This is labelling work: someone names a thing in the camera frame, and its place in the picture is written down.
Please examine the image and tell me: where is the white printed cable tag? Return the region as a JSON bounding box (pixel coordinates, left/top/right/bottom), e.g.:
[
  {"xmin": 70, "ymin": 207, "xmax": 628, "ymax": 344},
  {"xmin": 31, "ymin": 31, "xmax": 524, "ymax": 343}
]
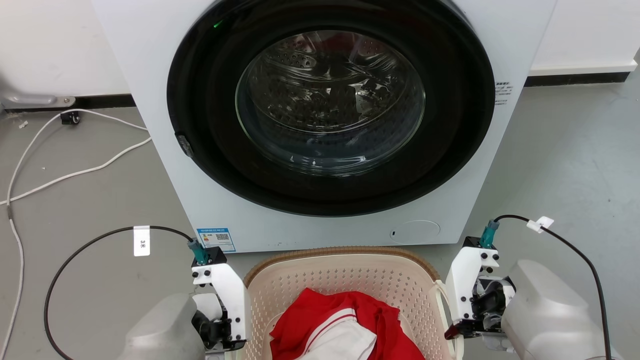
[{"xmin": 133, "ymin": 225, "xmax": 151, "ymax": 257}]

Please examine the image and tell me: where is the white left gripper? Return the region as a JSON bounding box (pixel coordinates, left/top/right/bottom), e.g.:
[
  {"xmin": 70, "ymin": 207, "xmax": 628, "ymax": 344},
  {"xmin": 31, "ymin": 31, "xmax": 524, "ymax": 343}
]
[{"xmin": 191, "ymin": 262, "xmax": 251, "ymax": 354}]

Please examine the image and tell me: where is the blue energy label sticker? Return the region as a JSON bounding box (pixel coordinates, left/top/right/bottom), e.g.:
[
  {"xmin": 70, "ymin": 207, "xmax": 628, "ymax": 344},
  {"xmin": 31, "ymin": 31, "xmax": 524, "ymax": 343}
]
[{"xmin": 196, "ymin": 228, "xmax": 236, "ymax": 253}]

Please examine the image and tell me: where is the oval white filter cover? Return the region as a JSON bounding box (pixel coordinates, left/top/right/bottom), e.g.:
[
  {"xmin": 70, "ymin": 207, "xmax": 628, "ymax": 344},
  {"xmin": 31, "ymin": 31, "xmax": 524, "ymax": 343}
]
[{"xmin": 389, "ymin": 220, "xmax": 442, "ymax": 245}]

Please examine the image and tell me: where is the beige perforated plastic laundry basket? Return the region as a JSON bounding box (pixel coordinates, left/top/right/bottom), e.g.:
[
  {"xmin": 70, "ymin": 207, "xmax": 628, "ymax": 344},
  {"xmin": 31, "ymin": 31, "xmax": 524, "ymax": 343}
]
[{"xmin": 242, "ymin": 246, "xmax": 465, "ymax": 360}]

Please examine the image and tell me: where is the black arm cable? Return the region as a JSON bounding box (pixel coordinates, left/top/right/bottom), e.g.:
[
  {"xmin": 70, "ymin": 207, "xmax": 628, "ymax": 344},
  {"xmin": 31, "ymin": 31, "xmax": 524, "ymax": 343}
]
[
  {"xmin": 43, "ymin": 225, "xmax": 195, "ymax": 360},
  {"xmin": 492, "ymin": 214, "xmax": 614, "ymax": 360}
]

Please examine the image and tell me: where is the white text warning sticker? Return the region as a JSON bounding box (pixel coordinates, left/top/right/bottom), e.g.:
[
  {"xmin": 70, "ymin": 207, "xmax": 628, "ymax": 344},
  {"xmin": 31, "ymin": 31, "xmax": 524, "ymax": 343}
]
[{"xmin": 494, "ymin": 80, "xmax": 514, "ymax": 107}]

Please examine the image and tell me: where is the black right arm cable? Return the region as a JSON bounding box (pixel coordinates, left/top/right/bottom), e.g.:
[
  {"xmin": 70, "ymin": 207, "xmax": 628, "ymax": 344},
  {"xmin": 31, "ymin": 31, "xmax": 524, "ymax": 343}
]
[{"xmin": 492, "ymin": 214, "xmax": 614, "ymax": 360}]

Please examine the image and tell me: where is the white front-load washing machine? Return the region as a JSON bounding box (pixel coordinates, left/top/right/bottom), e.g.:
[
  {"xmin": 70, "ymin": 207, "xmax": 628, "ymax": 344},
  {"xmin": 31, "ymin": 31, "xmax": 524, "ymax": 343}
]
[{"xmin": 90, "ymin": 0, "xmax": 558, "ymax": 254}]

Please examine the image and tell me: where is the red and white garment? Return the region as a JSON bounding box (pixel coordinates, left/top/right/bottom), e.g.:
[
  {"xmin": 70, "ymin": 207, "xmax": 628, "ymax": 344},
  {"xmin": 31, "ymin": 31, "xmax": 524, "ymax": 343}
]
[{"xmin": 269, "ymin": 287, "xmax": 426, "ymax": 360}]

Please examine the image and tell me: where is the short white floor cable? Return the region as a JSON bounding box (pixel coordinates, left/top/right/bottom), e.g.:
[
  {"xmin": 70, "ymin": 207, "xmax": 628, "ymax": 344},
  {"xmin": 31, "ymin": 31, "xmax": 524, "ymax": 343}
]
[{"xmin": 0, "ymin": 137, "xmax": 153, "ymax": 206}]

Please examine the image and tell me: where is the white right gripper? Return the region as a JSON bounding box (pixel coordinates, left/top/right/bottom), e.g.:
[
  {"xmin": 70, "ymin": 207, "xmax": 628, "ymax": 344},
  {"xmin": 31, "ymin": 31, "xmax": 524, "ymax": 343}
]
[{"xmin": 443, "ymin": 245, "xmax": 516, "ymax": 351}]

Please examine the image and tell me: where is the round black glass washer door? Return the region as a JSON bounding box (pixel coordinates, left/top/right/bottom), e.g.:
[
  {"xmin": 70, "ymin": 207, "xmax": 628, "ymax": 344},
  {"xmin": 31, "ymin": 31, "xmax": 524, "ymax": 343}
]
[{"xmin": 166, "ymin": 0, "xmax": 496, "ymax": 217}]

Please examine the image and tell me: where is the white blank cable tag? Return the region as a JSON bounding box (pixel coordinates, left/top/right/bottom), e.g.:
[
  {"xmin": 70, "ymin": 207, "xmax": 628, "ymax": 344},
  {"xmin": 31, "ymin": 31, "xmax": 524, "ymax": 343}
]
[{"xmin": 526, "ymin": 216, "xmax": 555, "ymax": 234}]

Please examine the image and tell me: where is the long white floor cable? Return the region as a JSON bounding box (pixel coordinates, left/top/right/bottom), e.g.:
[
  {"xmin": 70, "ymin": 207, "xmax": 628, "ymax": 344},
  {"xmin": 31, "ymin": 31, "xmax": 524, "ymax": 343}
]
[{"xmin": 0, "ymin": 108, "xmax": 149, "ymax": 360}]

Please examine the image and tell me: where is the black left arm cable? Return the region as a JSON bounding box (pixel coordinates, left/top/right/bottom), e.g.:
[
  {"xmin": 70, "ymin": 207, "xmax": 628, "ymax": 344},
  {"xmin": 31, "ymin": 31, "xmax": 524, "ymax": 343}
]
[{"xmin": 43, "ymin": 225, "xmax": 195, "ymax": 360}]

